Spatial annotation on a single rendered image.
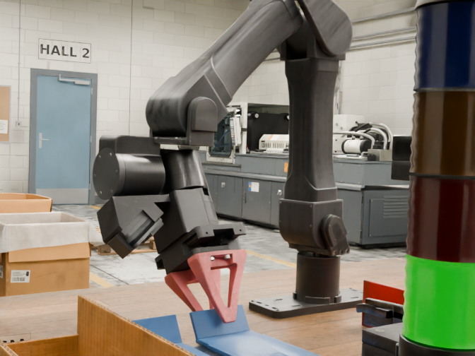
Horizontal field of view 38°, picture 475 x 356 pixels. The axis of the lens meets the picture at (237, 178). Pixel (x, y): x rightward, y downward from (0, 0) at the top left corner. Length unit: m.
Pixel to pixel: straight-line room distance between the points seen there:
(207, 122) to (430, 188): 0.51
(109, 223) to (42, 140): 10.83
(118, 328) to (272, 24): 0.44
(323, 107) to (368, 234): 6.65
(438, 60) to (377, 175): 7.31
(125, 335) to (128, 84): 11.49
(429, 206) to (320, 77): 0.66
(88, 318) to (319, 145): 0.41
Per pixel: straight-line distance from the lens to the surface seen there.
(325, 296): 0.98
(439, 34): 0.29
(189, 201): 0.76
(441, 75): 0.29
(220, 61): 0.82
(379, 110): 10.24
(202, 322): 0.75
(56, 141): 11.62
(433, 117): 0.29
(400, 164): 0.56
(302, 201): 0.94
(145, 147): 0.76
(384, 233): 7.72
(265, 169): 8.98
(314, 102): 0.94
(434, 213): 0.29
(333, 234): 0.94
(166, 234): 0.77
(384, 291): 0.88
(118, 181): 0.74
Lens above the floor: 1.13
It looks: 3 degrees down
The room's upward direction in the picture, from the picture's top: 2 degrees clockwise
